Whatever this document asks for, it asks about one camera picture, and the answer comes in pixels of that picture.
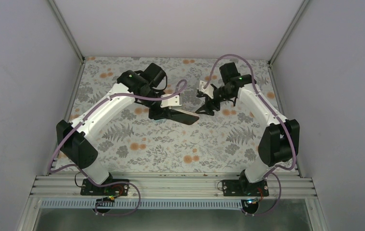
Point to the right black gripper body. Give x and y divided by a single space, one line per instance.
209 102

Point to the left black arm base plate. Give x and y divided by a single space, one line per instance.
117 187

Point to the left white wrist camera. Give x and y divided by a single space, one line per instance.
173 102

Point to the aluminium rail base frame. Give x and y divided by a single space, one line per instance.
169 191

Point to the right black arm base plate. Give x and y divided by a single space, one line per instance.
237 188

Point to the floral patterned table mat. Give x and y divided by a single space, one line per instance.
131 142

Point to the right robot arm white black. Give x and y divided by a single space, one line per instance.
278 147

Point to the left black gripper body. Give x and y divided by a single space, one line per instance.
151 110

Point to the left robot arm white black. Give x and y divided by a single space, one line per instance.
75 137

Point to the phone in blue case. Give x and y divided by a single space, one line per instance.
161 117

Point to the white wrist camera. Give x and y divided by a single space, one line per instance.
173 102
204 91

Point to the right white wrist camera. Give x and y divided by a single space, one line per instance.
204 91

